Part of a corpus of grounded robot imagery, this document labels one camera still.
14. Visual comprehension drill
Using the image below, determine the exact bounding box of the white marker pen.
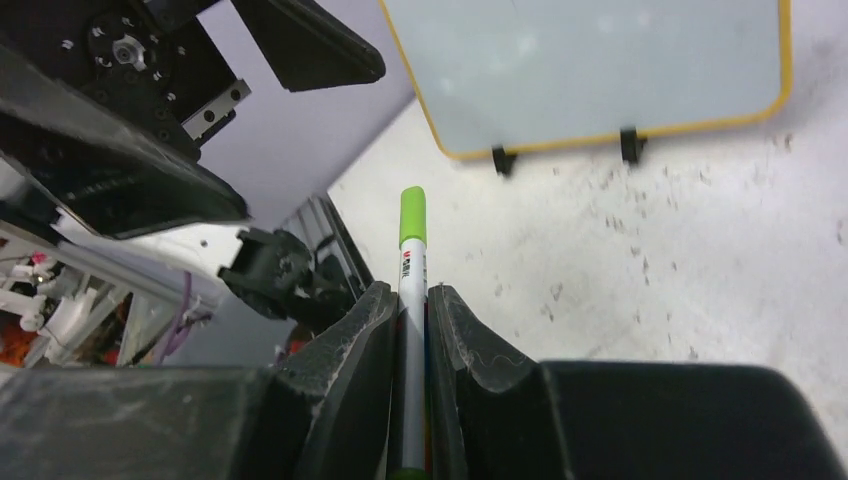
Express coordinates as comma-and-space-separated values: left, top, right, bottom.
395, 238, 427, 472

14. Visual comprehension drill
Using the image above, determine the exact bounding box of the green marker cap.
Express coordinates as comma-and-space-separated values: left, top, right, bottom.
399, 186, 427, 245

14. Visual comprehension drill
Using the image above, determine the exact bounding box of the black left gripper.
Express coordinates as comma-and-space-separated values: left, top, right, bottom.
1, 0, 386, 240

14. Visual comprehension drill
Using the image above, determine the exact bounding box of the black whiteboard stand foot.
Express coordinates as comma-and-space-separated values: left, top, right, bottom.
491, 146, 518, 178

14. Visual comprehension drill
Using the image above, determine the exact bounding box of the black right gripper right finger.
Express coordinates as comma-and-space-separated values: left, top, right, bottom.
428, 285, 847, 479

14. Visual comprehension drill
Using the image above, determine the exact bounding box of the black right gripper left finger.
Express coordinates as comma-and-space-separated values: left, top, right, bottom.
1, 282, 398, 479

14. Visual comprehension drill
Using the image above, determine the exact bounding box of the yellow framed whiteboard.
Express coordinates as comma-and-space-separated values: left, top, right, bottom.
381, 1, 793, 160

